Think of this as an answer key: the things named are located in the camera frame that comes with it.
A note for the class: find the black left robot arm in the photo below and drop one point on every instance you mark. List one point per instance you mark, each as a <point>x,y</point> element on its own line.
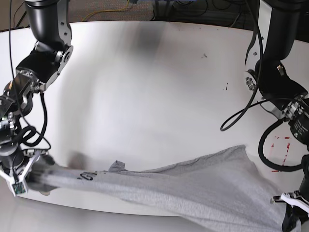
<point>275,29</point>

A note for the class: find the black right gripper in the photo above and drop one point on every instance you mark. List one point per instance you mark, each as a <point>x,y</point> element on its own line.
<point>19,173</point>

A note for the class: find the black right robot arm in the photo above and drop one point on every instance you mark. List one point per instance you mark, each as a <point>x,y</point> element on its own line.
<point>48,20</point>

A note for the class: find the grey t-shirt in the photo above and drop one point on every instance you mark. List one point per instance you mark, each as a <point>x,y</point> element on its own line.
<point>222,192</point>

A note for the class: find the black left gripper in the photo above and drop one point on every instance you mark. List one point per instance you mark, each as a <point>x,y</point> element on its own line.
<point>293,214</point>

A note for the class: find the red tape rectangle marking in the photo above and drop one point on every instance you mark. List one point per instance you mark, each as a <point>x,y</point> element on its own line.
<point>279,150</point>

